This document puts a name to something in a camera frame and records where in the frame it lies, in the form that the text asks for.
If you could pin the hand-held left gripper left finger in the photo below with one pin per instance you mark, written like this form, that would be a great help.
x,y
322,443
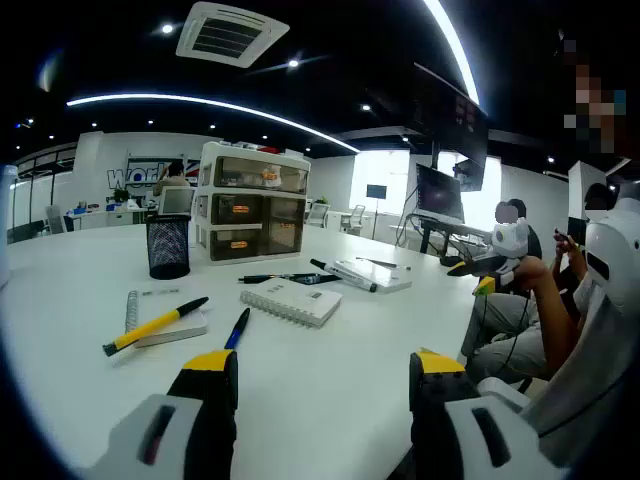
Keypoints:
x,y
210,400

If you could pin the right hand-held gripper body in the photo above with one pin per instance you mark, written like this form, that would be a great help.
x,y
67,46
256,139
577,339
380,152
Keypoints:
x,y
510,240

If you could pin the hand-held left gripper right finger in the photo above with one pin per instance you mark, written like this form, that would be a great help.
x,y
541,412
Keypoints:
x,y
440,410

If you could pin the blue black pen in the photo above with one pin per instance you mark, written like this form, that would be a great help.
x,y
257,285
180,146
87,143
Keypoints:
x,y
237,330

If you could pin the white spiral sticky note pad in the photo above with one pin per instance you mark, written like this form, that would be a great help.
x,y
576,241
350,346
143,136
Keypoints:
x,y
180,330
295,302

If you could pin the thin grey pen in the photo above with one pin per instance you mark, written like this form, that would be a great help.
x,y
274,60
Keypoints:
x,y
382,263

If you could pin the white marker pen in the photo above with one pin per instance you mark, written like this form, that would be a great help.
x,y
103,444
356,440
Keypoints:
x,y
345,275

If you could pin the white drawer organizer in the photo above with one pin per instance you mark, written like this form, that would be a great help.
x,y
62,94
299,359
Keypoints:
x,y
250,200

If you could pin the black-legged side desk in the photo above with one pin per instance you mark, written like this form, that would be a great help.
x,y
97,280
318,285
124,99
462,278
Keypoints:
x,y
435,230

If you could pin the black desk monitor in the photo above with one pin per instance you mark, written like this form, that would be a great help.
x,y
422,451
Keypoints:
x,y
440,195

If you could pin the white desk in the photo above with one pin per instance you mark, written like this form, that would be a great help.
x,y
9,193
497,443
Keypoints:
x,y
325,400

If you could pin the person's right hand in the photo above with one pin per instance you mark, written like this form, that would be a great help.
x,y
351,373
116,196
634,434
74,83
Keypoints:
x,y
532,274

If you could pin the person's legs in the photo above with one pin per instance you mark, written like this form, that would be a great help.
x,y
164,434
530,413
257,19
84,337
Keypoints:
x,y
505,340

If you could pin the white chest device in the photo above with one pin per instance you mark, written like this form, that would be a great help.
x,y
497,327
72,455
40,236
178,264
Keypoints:
x,y
615,240

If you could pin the hanging black monitor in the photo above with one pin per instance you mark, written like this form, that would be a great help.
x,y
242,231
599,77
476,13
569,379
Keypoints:
x,y
450,120

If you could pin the black mesh pen holder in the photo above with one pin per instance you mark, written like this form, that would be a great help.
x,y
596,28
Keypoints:
x,y
168,250

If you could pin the curved ceiling light strip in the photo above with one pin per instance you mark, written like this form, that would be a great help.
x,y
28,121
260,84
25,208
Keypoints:
x,y
150,95
457,50

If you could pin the white computer monitor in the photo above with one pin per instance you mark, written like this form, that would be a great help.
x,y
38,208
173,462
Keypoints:
x,y
177,201

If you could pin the potted plant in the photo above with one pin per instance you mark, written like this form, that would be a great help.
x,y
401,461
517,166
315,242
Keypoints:
x,y
121,195

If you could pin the grey office chair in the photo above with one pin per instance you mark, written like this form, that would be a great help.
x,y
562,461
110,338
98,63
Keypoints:
x,y
55,220

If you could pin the ceiling air conditioner vent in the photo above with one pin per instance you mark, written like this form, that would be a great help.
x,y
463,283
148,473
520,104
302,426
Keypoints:
x,y
230,35

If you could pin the small wall screen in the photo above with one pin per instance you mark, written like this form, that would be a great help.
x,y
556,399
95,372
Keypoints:
x,y
376,191

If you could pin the wall logo sign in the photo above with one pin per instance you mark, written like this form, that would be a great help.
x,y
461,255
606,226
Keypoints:
x,y
125,177

